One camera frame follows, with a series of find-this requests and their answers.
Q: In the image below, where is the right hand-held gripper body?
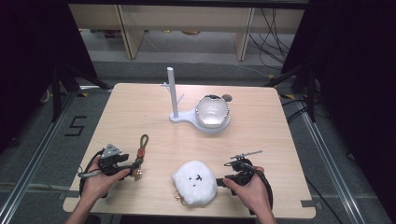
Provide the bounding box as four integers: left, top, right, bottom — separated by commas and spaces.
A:
223, 150, 263, 189

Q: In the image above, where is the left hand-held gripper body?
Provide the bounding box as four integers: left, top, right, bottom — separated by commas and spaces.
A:
98, 143, 126, 177

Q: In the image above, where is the olive and orange rope keychain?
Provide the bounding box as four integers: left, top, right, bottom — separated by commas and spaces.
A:
130, 133, 149, 182

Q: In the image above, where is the white fluffy plush keychain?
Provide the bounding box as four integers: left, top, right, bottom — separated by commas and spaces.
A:
171, 160, 219, 207

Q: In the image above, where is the white tree-shaped jewelry stand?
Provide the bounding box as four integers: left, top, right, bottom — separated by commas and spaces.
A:
160, 66, 232, 135

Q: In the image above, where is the person's left hand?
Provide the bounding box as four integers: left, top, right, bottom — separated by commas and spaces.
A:
81, 156, 132, 201

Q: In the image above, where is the person's right hand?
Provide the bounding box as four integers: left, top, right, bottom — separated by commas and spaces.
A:
222, 165, 272, 217

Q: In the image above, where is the black metal stand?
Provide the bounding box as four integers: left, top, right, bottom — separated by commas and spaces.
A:
50, 62, 110, 123
263, 63, 319, 123

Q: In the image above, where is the black curtain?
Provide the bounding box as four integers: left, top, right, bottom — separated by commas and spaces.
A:
281, 0, 396, 223
0, 0, 98, 153

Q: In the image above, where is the light wooden desk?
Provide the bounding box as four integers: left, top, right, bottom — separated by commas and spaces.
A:
68, 3, 306, 62

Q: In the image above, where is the aluminium floor rail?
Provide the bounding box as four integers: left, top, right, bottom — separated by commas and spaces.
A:
0, 90, 79, 224
295, 98, 366, 224

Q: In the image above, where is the white floor cable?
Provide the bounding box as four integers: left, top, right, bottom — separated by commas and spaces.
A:
229, 62, 273, 78

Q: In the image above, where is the bundle of black cables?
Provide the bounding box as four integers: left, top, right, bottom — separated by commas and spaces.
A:
247, 8, 295, 71

